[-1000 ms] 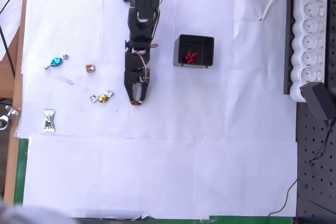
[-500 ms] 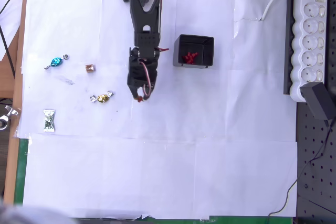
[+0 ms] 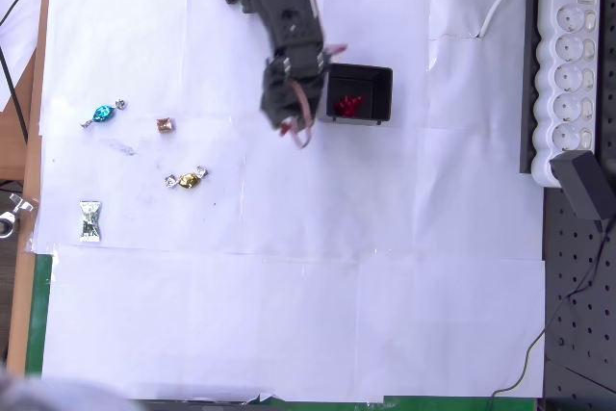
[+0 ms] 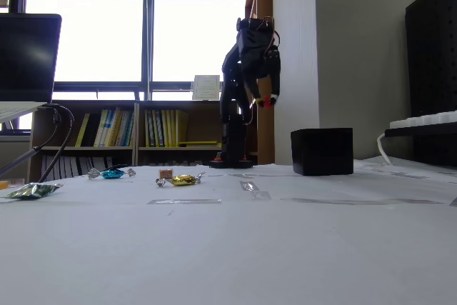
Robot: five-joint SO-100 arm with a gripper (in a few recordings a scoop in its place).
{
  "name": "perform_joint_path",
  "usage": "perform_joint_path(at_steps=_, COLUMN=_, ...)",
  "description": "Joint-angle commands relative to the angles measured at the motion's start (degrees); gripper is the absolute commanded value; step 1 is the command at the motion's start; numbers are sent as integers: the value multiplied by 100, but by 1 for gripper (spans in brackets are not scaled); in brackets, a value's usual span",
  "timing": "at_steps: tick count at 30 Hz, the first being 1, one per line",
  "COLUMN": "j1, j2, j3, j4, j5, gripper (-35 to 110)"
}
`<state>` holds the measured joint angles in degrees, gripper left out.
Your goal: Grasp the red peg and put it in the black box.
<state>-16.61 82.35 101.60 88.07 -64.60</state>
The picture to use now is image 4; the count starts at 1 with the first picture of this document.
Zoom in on gold foil candy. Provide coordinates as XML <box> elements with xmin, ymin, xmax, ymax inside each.
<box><xmin>156</xmin><ymin>171</ymin><xmax>207</xmax><ymax>189</ymax></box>

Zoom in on black robot base orange clamps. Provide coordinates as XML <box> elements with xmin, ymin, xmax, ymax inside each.
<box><xmin>209</xmin><ymin>153</ymin><xmax>256</xmax><ymax>170</ymax></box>

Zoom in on black pegboard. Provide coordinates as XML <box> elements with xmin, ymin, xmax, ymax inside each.
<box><xmin>405</xmin><ymin>0</ymin><xmax>457</xmax><ymax>169</ymax></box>

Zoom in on blue foil candy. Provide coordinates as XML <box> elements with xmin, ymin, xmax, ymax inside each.
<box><xmin>87</xmin><ymin>165</ymin><xmax>137</xmax><ymax>180</ymax></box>

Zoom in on white power cable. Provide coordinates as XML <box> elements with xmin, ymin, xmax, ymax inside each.
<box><xmin>377</xmin><ymin>132</ymin><xmax>394</xmax><ymax>166</ymax></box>

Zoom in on low wooden bookshelf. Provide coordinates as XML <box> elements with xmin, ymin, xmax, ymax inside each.
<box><xmin>30</xmin><ymin>99</ymin><xmax>258</xmax><ymax>181</ymax></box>

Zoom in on black box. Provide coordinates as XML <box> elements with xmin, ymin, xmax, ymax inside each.
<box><xmin>290</xmin><ymin>127</ymin><xmax>354</xmax><ymax>176</ymax></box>

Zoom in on black window frame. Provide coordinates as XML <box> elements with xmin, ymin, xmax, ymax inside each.
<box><xmin>0</xmin><ymin>0</ymin><xmax>248</xmax><ymax>101</ymax></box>

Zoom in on white framed sign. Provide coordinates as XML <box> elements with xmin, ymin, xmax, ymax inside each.
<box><xmin>191</xmin><ymin>74</ymin><xmax>221</xmax><ymax>101</ymax></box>

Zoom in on black laptop cable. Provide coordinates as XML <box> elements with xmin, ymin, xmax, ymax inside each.
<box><xmin>37</xmin><ymin>104</ymin><xmax>76</xmax><ymax>184</ymax></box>

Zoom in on thin yellow book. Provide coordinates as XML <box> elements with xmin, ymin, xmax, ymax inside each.
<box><xmin>75</xmin><ymin>113</ymin><xmax>91</xmax><ymax>148</ymax></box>

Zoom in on silver green snack packet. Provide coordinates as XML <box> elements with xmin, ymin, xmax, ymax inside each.
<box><xmin>5</xmin><ymin>182</ymin><xmax>65</xmax><ymax>201</ymax></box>

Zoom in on white paper table cover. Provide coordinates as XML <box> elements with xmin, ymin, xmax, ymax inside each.
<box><xmin>0</xmin><ymin>156</ymin><xmax>457</xmax><ymax>305</ymax></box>

